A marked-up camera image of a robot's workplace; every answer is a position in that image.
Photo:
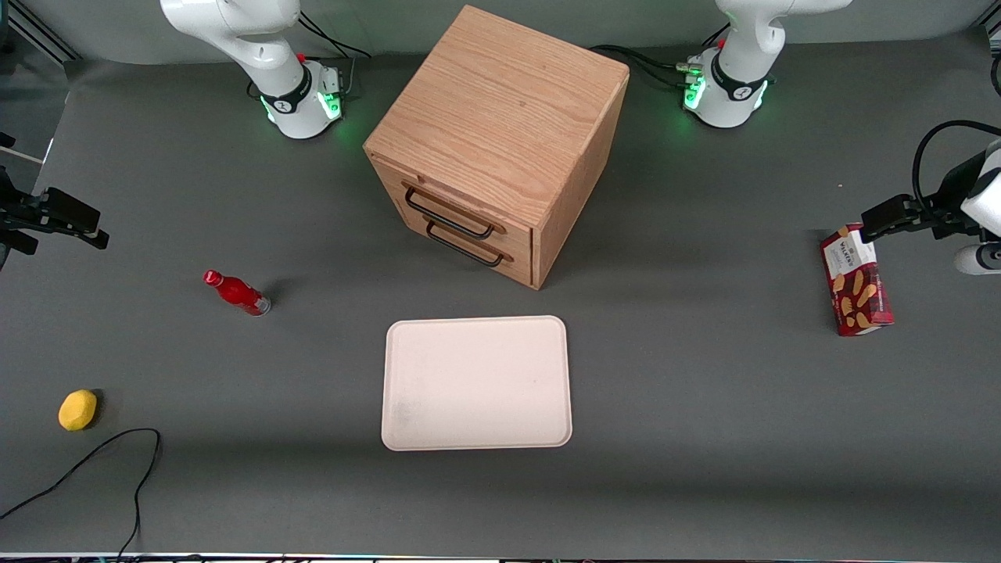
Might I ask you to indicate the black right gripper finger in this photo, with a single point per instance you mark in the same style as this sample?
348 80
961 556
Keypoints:
98 240
74 213

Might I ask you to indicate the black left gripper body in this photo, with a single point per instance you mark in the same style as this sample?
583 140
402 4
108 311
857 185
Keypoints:
944 202

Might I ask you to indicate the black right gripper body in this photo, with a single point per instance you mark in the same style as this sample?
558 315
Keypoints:
23 212

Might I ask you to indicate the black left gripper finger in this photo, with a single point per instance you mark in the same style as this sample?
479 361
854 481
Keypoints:
870 236
887 215

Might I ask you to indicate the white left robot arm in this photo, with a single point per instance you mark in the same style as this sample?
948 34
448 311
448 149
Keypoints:
735 94

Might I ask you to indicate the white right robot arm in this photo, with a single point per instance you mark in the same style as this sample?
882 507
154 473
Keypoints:
274 55

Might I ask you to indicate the oak wooden drawer cabinet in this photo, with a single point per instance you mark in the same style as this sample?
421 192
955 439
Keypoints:
508 102

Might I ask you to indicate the red shortbread biscuit box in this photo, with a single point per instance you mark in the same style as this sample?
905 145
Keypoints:
856 285

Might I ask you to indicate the red bottle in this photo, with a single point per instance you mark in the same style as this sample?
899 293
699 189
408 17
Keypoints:
236 292

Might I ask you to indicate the yellow lemon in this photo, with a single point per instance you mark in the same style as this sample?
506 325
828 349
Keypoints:
77 410

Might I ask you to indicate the cream plastic tray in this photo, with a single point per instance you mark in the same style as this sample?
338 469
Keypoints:
477 383

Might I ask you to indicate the aluminium frame rail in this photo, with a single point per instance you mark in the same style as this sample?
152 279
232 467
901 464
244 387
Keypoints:
35 30

